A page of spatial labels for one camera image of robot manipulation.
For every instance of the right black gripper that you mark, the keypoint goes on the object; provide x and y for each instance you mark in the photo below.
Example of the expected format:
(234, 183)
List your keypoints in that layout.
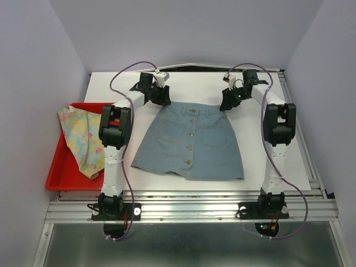
(228, 102)

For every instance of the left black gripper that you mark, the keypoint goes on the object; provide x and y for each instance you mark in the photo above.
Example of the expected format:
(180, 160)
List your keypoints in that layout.
(164, 100)

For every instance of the blue denim skirt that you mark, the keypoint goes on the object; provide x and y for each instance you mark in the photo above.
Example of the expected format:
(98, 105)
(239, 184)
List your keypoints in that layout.
(192, 140)

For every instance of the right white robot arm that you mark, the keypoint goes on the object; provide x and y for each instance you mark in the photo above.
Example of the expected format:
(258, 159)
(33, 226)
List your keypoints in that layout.
(278, 127)

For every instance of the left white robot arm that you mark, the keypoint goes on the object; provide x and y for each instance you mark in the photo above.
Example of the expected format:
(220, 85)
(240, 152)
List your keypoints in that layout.
(116, 126)

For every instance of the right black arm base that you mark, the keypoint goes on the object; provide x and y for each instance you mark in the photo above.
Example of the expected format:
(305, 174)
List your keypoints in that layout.
(267, 211)

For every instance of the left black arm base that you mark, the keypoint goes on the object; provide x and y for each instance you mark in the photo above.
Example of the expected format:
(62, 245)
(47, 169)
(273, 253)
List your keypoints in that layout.
(116, 215)

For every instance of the floral pastel skirt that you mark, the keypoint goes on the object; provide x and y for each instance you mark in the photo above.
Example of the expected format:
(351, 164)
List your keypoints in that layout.
(80, 129)

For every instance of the red plastic tray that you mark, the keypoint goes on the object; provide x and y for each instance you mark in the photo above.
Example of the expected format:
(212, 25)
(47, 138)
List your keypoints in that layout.
(64, 174)

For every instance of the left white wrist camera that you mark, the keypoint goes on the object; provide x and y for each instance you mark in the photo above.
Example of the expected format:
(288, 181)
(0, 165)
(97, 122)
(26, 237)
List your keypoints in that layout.
(161, 78)

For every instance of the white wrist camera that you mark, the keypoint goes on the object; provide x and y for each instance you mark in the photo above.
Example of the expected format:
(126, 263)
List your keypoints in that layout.
(230, 79)
(161, 78)

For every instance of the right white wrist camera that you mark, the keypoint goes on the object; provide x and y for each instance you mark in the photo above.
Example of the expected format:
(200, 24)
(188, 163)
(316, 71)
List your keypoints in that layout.
(230, 79)

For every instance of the aluminium frame rail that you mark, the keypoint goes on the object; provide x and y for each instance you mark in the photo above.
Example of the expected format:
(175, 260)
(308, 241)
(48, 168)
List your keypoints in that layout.
(192, 206)

